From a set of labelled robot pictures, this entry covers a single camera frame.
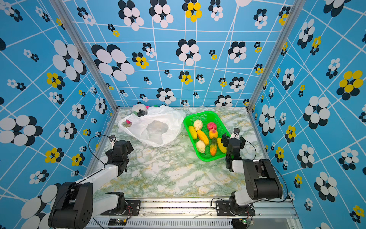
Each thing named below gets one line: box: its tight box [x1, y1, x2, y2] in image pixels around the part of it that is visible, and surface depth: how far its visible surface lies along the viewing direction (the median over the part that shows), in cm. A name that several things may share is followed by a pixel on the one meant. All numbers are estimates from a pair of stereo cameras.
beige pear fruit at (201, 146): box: [195, 140, 206, 156], surface depth 92 cm
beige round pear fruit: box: [193, 119, 204, 132], surface depth 104 cm
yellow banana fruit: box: [188, 125, 198, 140], surface depth 101 cm
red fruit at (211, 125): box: [207, 122, 217, 131], surface depth 103 cm
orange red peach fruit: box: [209, 128, 218, 139], surface depth 101 cm
